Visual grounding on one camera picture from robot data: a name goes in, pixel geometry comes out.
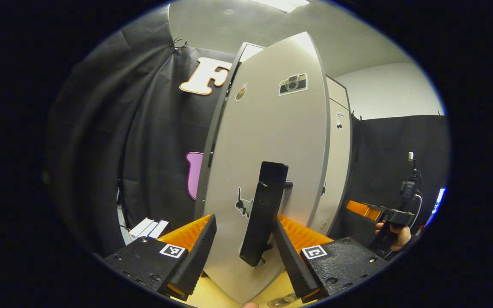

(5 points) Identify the black cabinet door handle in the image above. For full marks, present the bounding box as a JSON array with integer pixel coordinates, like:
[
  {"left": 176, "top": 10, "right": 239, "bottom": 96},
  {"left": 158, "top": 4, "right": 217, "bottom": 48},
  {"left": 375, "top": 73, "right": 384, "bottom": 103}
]
[{"left": 239, "top": 161, "right": 293, "bottom": 268}]

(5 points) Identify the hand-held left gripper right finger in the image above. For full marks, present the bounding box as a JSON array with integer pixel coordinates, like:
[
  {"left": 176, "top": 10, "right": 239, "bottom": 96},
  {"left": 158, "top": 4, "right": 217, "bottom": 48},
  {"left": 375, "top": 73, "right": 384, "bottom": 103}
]
[{"left": 272, "top": 215, "right": 388, "bottom": 303}]

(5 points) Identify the computer screen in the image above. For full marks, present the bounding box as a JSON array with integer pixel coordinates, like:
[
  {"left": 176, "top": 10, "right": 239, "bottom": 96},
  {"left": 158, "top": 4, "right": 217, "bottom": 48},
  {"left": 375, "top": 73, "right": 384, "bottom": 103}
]
[{"left": 426, "top": 187, "right": 447, "bottom": 225}]

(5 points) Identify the white and grey cabinet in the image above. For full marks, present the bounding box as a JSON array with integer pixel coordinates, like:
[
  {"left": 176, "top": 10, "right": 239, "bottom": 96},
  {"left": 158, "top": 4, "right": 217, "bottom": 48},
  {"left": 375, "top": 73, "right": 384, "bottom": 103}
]
[{"left": 194, "top": 41, "right": 268, "bottom": 219}]

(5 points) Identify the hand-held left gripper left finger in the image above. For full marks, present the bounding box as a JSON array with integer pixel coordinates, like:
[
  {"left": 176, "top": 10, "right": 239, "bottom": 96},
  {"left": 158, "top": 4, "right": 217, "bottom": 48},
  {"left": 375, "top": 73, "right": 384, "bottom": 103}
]
[{"left": 104, "top": 214, "right": 217, "bottom": 300}]

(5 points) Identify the white flat box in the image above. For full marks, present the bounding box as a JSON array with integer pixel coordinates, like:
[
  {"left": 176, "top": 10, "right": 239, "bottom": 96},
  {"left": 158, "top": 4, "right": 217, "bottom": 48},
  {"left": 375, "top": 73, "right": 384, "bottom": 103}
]
[{"left": 128, "top": 217, "right": 170, "bottom": 242}]

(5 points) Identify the white cabinet door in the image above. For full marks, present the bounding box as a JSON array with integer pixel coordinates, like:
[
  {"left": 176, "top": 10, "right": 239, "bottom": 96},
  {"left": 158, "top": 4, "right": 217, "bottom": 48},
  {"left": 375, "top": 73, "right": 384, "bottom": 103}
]
[
  {"left": 315, "top": 98, "right": 353, "bottom": 240},
  {"left": 195, "top": 31, "right": 330, "bottom": 304}
]

